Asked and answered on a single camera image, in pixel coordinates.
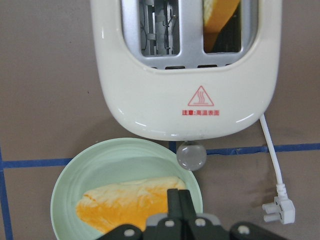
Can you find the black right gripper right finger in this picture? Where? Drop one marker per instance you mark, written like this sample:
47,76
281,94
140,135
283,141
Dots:
192,225

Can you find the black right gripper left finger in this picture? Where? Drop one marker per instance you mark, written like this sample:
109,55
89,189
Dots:
176,208

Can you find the white two-slot toaster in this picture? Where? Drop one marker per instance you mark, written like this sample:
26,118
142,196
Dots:
164,79

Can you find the bread slice in toaster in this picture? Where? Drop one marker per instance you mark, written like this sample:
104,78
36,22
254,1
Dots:
217,13

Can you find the triangular bread on plate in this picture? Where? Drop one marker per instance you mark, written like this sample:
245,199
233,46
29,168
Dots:
131,202

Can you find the light green plate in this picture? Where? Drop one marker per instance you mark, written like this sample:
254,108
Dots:
111,161

